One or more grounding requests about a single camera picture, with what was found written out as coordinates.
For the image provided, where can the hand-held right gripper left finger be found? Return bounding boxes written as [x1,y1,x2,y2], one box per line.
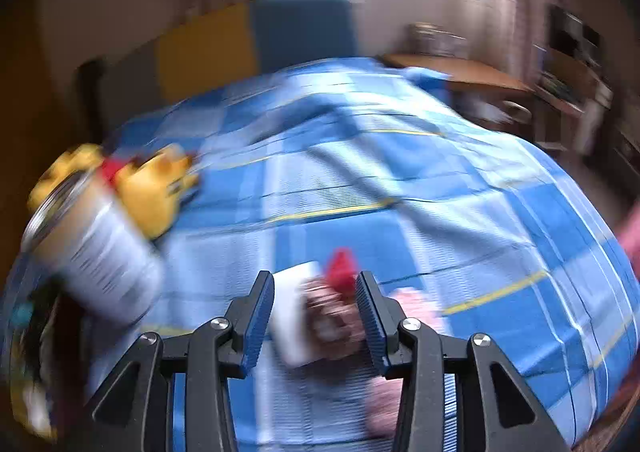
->
[91,271,276,452]

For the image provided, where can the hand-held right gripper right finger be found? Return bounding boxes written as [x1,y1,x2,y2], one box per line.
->
[355,271,571,452]

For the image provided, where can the blue and white box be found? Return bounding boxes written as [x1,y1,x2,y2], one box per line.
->
[271,261,327,367]

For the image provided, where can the small pink doll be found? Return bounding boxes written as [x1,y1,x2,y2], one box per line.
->
[304,247,442,433]

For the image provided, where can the yellow plush toy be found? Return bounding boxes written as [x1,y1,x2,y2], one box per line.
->
[29,142,202,241]

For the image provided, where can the large cream tin can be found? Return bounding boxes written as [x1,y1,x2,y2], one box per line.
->
[22,171,167,326]

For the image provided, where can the teal and pink plush toy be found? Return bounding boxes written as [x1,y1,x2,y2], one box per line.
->
[9,305,37,329]

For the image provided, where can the blue checkered blanket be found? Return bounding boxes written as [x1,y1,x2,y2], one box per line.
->
[0,56,640,449]

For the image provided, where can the wooden desk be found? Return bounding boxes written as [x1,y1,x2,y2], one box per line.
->
[382,52,534,94]

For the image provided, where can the grey yellow blue headboard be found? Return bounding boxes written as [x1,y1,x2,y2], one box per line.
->
[77,0,359,134]

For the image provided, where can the glass jars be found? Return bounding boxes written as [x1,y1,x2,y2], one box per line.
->
[409,22,469,58]

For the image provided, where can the cluttered shelf unit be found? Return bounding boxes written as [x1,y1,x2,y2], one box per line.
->
[531,0,617,154]

